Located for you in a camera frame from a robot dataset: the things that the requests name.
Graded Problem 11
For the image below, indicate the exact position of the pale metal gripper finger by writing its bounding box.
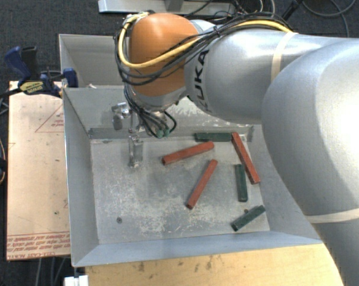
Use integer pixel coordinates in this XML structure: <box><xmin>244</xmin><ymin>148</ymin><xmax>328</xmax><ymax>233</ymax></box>
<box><xmin>111</xmin><ymin>101</ymin><xmax>132</xmax><ymax>131</ymax></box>
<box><xmin>127</xmin><ymin>135</ymin><xmax>145</xmax><ymax>169</ymax></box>

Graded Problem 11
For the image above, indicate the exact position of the grey metal bin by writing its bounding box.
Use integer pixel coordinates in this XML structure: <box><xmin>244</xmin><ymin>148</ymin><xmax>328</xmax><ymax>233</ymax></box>
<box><xmin>58</xmin><ymin>33</ymin><xmax>324</xmax><ymax>268</ymax></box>

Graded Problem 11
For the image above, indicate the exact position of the red-brown flat block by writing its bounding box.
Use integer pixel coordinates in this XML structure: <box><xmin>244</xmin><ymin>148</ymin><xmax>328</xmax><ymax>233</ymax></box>
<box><xmin>161</xmin><ymin>141</ymin><xmax>216</xmax><ymax>166</ymax></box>
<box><xmin>230</xmin><ymin>132</ymin><xmax>261</xmax><ymax>185</ymax></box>
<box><xmin>186</xmin><ymin>158</ymin><xmax>219</xmax><ymax>210</ymax></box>

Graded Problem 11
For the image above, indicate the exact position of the dark green flat block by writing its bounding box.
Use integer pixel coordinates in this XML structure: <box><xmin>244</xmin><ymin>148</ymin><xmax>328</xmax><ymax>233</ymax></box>
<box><xmin>234</xmin><ymin>163</ymin><xmax>249</xmax><ymax>203</ymax></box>
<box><xmin>194</xmin><ymin>132</ymin><xmax>233</xmax><ymax>143</ymax></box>
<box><xmin>230</xmin><ymin>204</ymin><xmax>267</xmax><ymax>232</ymax></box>

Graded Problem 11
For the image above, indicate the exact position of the brown cardboard board red print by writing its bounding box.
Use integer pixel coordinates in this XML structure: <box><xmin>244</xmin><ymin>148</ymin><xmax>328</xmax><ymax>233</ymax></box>
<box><xmin>5</xmin><ymin>80</ymin><xmax>71</xmax><ymax>262</ymax></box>

